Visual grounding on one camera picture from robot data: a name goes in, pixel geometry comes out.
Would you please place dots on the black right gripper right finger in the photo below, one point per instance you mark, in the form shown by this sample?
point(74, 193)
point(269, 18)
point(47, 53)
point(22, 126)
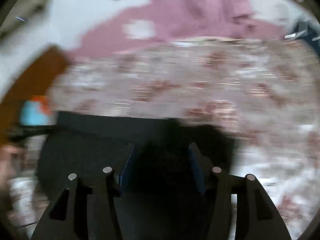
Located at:
point(234, 204)

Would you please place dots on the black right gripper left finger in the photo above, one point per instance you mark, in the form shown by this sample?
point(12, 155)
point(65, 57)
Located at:
point(85, 209)

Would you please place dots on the black padded jacket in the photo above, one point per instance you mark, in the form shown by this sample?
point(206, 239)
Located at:
point(161, 199)

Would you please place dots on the person's left hand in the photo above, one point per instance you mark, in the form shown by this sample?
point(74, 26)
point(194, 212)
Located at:
point(7, 169)

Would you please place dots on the orange blue brown pillow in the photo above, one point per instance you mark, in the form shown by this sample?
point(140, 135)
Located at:
point(36, 112)

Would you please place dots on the brown wooden headboard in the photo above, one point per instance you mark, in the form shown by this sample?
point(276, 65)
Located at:
point(35, 80)

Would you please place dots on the floral bed cover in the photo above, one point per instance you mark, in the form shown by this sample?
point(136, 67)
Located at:
point(265, 95)

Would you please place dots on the pink curtain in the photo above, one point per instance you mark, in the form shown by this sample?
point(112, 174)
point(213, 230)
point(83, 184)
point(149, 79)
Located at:
point(182, 18)

